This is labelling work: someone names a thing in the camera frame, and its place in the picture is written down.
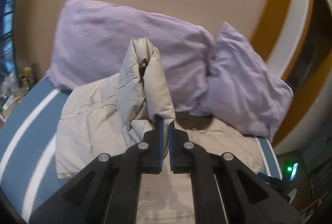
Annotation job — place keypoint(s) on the lavender pillow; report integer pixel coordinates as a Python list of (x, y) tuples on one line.
[(92, 37), (240, 90)]

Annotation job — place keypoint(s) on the beige puffer jacket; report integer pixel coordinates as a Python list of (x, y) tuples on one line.
[(112, 114)]

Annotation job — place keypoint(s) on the blue white striped bedsheet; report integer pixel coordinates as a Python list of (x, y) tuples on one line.
[(28, 163)]

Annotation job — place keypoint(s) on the lavender pillow right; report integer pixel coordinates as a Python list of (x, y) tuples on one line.
[(240, 90)]

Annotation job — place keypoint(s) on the lavender pillow left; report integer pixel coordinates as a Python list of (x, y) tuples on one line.
[(92, 37)]

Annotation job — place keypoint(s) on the dark glass wardrobe door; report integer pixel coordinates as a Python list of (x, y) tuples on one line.
[(317, 29)]

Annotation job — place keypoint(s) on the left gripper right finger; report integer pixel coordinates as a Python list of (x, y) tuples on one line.
[(225, 190)]

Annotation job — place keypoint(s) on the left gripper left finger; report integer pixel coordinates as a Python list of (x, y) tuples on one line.
[(107, 189)]

